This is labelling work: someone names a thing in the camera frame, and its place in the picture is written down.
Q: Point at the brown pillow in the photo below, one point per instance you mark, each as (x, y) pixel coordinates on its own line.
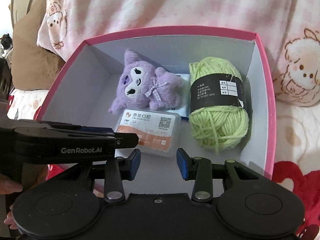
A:
(32, 67)

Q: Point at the blue white tissue pack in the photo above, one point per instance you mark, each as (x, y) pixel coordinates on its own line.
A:
(184, 92)

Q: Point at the orange white floss box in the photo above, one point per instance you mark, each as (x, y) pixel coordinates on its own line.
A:
(158, 132)

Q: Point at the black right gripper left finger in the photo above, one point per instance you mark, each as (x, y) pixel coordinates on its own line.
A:
(116, 171)

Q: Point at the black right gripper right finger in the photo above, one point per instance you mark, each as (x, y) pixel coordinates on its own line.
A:
(198, 169)

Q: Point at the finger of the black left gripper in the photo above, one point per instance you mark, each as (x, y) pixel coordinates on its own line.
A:
(126, 140)
(88, 129)

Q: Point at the green yarn ball black label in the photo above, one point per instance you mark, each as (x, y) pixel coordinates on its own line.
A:
(218, 110)

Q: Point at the pink cardboard storage box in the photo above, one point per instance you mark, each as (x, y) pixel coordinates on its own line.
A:
(84, 91)

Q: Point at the pink cartoon print blanket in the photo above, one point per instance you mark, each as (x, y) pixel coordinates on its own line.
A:
(289, 30)

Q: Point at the red white cartoon bedsheet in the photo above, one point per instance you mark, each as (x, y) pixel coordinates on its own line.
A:
(245, 204)

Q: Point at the person's left hand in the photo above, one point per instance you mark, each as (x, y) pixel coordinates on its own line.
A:
(8, 186)

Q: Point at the purple plush toy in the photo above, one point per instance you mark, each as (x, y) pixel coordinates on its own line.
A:
(143, 85)

